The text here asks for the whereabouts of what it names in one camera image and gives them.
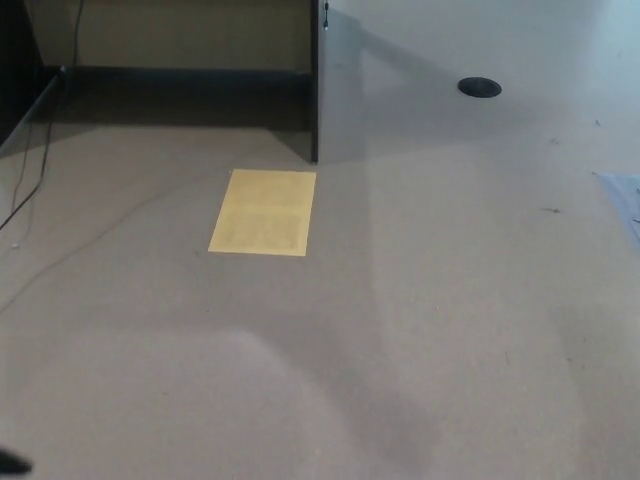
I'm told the yellow paper sheet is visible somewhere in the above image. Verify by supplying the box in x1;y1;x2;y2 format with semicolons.
207;168;318;258

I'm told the black round floor cover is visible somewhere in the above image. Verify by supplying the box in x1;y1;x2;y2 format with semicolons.
457;76;503;99

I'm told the pale blue plastic sheet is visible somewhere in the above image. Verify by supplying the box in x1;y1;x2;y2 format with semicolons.
591;170;640;242

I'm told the thin grey floor cable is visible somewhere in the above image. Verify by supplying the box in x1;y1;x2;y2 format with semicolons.
0;188;174;315

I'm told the black floor cable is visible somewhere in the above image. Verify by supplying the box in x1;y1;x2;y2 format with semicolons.
0;0;87;231

